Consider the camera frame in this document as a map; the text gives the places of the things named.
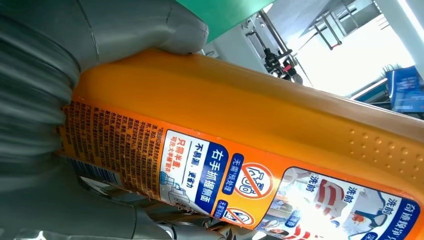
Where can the ribbed grey right arm sleeve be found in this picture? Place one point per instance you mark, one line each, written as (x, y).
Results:
(30, 99)

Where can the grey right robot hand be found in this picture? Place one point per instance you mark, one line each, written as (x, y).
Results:
(139, 23)

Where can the blue screen panel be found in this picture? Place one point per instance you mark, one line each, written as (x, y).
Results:
(405, 89)

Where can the dark metal rod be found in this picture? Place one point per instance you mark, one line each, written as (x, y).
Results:
(272, 30)

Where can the green table mat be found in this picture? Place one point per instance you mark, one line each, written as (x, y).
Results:
(225, 16)

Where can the blue metal frame rail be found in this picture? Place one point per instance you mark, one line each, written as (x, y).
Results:
(371, 92)

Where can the grey metal step rack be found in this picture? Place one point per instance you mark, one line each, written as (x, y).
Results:
(333, 31)

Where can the black clamp rig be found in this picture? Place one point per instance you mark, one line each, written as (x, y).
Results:
(273, 63)

